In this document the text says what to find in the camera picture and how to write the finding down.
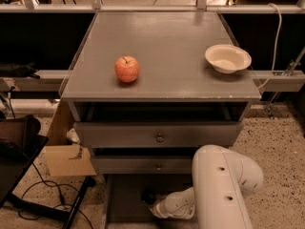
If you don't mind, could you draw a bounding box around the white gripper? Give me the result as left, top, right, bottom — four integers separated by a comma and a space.
150, 191, 195, 219

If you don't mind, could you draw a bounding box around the dark blue rxbar wrapper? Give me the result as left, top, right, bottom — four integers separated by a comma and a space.
141, 189, 156, 205

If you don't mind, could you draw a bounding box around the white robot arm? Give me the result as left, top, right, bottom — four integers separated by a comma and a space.
150, 145, 264, 229

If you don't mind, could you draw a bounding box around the grey bottom drawer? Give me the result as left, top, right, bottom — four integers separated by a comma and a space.
99, 175, 198, 229

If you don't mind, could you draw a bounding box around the grey drawer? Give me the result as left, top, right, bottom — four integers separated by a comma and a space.
74, 122, 243, 148
99, 175, 198, 229
91, 156, 192, 175

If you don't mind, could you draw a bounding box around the grey middle drawer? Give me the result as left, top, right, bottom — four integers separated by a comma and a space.
91, 156, 192, 175

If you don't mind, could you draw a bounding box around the grey top drawer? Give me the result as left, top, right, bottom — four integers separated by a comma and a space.
74, 122, 243, 148

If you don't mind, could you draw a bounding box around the grey drawer cabinet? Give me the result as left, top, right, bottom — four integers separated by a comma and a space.
59, 10, 262, 229

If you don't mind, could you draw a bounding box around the cardboard box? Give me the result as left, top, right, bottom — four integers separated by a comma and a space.
44, 101, 96, 177

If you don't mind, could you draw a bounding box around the red apple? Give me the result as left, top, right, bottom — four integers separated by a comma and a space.
114, 56, 140, 83

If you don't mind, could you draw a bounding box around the white paper bowl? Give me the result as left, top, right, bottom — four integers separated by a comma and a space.
205, 44, 252, 73

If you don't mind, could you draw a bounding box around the black monitor stand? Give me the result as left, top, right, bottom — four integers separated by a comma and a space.
1, 136, 94, 229

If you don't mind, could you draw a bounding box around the brown bag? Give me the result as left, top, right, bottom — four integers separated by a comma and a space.
0, 115, 41, 159

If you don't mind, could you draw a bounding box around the white hanging cable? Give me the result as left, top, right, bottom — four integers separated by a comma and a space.
256, 2, 283, 91

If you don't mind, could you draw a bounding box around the black cloth on rail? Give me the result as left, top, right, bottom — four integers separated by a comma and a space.
0, 62, 40, 79

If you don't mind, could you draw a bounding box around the metal frame rail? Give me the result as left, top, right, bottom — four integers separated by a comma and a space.
0, 0, 305, 15

